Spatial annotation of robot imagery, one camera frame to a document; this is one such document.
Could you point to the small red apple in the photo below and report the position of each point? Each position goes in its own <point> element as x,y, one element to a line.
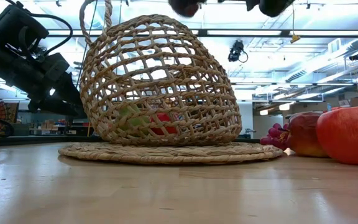
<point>163,119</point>

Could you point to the red apple with yellow stem pit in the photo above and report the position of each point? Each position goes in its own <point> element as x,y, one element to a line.
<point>350,133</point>

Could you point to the green pear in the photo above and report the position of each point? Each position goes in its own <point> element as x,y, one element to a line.
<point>132,119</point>

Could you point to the colourful wall picture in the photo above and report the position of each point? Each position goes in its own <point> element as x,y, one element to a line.
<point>2,116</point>

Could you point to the purple grape bunch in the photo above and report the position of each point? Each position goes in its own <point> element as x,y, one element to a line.
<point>273,135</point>

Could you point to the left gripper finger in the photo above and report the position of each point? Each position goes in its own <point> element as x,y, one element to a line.
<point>71,102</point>

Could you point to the black metal table frame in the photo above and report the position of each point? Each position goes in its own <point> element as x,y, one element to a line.
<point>26,140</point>

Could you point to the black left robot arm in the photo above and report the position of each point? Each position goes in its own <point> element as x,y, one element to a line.
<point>5,62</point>

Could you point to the storage shelf with goods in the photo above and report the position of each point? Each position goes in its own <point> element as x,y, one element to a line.
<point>50,127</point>

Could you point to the black hanging camera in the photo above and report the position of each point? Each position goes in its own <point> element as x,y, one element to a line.
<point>236,51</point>

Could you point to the black ceiling device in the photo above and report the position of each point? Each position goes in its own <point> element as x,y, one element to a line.
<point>356,56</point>

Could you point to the yellow hanging tag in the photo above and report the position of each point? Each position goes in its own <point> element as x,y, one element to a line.
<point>295,39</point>

